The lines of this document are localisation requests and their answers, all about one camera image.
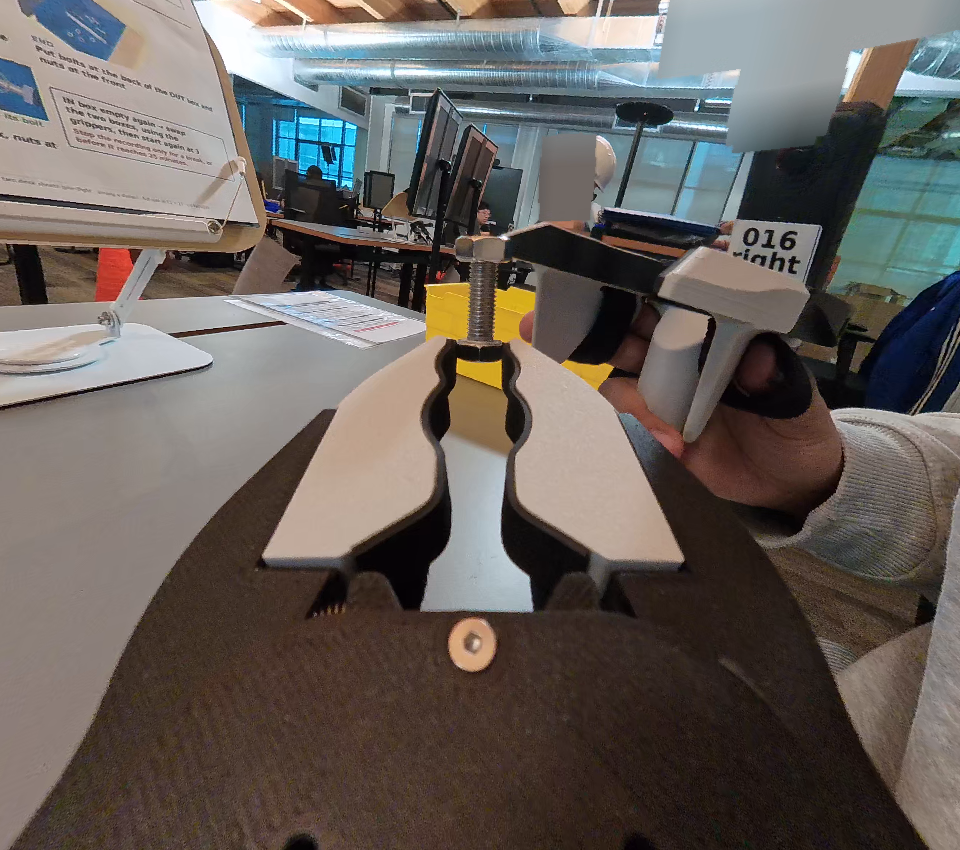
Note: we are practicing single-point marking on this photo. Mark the laminated paper sheet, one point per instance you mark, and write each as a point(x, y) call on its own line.
point(322, 314)

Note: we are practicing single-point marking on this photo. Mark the orange traffic cone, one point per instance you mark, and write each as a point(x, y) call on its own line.
point(112, 273)

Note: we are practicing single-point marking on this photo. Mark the person's grey sweatshirt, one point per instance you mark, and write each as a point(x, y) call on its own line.
point(930, 715)

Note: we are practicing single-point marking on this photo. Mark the yellow plastic bin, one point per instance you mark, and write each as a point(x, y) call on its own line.
point(442, 310)

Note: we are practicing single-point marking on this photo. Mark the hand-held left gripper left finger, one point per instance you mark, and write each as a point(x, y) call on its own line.
point(360, 475)

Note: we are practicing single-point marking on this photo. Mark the steel hex nut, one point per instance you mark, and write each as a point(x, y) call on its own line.
point(480, 250)

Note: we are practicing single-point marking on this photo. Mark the instruction sheet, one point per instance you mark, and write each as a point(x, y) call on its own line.
point(112, 78)

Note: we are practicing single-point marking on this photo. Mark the white document stand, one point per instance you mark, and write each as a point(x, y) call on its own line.
point(150, 363)

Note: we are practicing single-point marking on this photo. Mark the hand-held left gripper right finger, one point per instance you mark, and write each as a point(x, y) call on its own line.
point(592, 490)

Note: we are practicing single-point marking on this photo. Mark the grey desk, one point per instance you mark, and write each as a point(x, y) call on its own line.
point(112, 490)

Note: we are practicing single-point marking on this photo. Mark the blue track jacket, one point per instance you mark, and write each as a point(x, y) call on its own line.
point(922, 340)

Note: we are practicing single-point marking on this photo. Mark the steel hex bolt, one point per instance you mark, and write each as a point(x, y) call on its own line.
point(481, 303)

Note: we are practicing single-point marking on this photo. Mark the blue plastic bin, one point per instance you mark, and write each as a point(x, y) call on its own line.
point(652, 217)

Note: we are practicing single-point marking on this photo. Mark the small black monitor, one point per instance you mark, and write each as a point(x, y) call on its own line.
point(380, 190)

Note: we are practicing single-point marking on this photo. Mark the person's right forearm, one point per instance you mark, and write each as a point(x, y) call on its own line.
point(885, 505)

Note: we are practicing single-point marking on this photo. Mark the black disc floor lamp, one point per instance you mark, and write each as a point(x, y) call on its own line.
point(643, 113)

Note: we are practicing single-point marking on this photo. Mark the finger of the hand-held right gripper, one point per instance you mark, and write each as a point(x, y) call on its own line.
point(529, 243)

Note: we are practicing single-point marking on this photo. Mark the background work table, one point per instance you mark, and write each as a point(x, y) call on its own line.
point(330, 232)

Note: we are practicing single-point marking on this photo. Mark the person's right hand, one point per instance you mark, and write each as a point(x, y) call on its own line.
point(765, 460)

